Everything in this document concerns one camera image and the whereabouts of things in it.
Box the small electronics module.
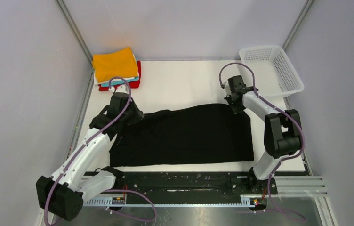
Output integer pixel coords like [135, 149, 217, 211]
[111, 196, 126, 205]
[251, 198, 267, 206]

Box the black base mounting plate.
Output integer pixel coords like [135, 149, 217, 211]
[63, 167, 309, 205]

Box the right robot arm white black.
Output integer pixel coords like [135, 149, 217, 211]
[221, 75, 302, 194]

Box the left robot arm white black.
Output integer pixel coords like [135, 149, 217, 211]
[36, 91, 144, 221]

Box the left small electronics module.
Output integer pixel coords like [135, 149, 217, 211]
[111, 196, 126, 205]

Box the teal folded t shirt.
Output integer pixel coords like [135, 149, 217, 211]
[98, 60, 141, 87]

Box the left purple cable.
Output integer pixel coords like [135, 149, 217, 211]
[43, 77, 157, 226]

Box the white folded t shirt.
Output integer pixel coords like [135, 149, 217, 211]
[92, 68, 140, 86]

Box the red folded t shirt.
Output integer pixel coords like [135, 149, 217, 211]
[98, 61, 142, 92]

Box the black t shirt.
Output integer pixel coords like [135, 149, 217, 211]
[109, 103, 254, 167]

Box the white slotted cable duct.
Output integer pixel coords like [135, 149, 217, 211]
[83, 196, 256, 208]

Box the right small electronics module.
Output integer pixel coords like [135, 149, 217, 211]
[251, 198, 267, 206]

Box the white plastic basket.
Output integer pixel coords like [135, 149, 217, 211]
[239, 45, 304, 97]

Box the orange folded t shirt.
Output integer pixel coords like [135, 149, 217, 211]
[92, 47, 138, 83]

